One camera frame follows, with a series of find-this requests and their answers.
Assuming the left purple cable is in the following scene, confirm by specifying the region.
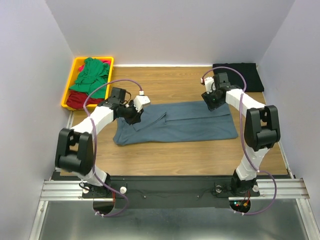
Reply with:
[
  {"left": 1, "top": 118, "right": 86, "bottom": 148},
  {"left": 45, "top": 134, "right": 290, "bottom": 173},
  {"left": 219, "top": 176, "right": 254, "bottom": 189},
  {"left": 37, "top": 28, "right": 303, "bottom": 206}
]
[{"left": 82, "top": 78, "right": 145, "bottom": 218}]

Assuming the blue-grey t-shirt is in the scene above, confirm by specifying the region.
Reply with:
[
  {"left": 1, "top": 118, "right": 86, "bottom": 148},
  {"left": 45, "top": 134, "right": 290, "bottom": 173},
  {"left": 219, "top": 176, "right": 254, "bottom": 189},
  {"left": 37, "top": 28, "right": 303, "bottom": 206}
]
[{"left": 113, "top": 101, "right": 238, "bottom": 146}]

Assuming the dark red t-shirt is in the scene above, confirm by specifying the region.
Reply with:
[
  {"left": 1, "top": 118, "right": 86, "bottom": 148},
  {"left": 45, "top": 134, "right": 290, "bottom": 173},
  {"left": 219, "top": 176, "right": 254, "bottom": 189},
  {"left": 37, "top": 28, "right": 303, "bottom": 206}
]
[{"left": 66, "top": 90, "right": 104, "bottom": 110}]

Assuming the purple cable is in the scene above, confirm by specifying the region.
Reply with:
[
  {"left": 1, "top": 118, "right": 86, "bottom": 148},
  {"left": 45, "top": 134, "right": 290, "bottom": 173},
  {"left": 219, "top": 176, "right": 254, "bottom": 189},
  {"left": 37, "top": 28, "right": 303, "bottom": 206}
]
[
  {"left": 82, "top": 78, "right": 145, "bottom": 218},
  {"left": 199, "top": 66, "right": 278, "bottom": 217}
]

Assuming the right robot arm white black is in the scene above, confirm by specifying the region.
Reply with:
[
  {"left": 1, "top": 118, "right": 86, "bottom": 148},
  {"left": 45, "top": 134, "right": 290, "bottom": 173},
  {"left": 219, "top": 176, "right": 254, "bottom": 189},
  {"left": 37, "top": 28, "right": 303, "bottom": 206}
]
[{"left": 200, "top": 73, "right": 281, "bottom": 195}]

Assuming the yellow plastic tray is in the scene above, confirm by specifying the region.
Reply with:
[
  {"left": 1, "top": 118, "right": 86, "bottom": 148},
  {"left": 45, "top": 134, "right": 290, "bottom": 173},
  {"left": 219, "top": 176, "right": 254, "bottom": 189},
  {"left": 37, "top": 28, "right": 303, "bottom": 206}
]
[{"left": 61, "top": 56, "right": 114, "bottom": 111}]

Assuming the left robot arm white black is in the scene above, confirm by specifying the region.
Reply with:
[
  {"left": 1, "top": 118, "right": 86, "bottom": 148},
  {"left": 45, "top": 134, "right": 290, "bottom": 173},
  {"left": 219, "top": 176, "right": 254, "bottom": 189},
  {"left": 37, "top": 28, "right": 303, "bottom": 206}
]
[{"left": 55, "top": 87, "right": 151, "bottom": 197}]

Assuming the green t-shirt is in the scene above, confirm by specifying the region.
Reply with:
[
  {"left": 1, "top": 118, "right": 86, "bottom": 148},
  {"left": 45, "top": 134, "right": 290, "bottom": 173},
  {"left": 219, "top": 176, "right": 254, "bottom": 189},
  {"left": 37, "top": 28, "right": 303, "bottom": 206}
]
[{"left": 69, "top": 57, "right": 111, "bottom": 95}]

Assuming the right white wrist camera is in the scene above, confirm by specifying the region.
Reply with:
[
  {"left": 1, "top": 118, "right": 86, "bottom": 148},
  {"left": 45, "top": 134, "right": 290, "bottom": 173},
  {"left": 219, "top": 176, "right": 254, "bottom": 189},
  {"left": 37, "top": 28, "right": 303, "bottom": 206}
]
[{"left": 200, "top": 76, "right": 216, "bottom": 94}]

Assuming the pink t-shirt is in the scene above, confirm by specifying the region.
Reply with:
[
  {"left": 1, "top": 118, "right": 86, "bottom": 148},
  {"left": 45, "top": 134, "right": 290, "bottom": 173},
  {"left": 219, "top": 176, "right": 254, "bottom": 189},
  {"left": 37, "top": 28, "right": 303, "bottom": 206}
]
[{"left": 78, "top": 58, "right": 112, "bottom": 73}]

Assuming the folded black t-shirt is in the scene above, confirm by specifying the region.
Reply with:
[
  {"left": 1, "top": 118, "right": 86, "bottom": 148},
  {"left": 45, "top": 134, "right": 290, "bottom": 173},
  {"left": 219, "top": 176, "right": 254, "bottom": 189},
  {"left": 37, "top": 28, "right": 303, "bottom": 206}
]
[{"left": 212, "top": 62, "right": 265, "bottom": 93}]

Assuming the electronics board with leds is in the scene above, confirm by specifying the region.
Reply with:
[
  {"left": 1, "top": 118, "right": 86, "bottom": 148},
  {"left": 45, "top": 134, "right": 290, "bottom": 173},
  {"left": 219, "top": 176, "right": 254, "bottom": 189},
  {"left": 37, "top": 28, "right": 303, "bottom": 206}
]
[{"left": 229, "top": 200, "right": 251, "bottom": 213}]

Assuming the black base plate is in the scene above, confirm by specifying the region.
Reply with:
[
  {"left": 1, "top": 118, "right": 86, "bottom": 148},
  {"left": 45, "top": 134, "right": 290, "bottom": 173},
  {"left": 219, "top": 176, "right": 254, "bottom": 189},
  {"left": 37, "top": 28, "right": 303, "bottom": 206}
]
[{"left": 79, "top": 175, "right": 260, "bottom": 209}]

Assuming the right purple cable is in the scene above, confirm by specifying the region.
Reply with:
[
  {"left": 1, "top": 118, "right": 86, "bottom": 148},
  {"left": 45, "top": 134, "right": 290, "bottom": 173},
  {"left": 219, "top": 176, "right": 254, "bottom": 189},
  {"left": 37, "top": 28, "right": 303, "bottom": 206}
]
[{"left": 199, "top": 66, "right": 278, "bottom": 217}]

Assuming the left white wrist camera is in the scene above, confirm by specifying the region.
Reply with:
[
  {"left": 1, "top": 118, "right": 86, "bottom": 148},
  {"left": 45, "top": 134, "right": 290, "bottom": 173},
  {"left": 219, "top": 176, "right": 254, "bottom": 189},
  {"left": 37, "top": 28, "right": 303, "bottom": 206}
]
[{"left": 133, "top": 90, "right": 151, "bottom": 113}]

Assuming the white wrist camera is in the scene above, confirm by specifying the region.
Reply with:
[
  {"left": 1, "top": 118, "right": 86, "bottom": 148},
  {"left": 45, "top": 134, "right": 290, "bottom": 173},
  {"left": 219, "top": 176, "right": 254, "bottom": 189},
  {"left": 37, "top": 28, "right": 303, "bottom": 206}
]
[
  {"left": 200, "top": 76, "right": 216, "bottom": 94},
  {"left": 133, "top": 90, "right": 151, "bottom": 113}
]

